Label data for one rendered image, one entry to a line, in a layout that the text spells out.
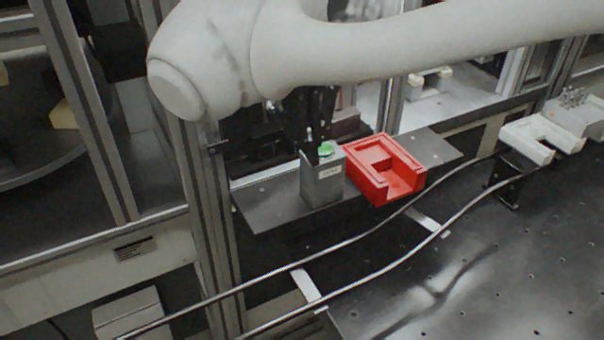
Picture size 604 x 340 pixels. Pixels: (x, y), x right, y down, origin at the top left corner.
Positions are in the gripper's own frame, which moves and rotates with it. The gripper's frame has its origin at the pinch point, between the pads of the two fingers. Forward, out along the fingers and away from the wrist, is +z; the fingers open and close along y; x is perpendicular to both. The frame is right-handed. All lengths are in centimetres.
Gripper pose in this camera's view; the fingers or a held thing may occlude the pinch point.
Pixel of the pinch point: (310, 148)
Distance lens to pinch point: 78.9
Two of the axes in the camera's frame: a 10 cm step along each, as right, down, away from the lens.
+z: 1.0, 6.3, 7.7
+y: -8.9, 4.0, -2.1
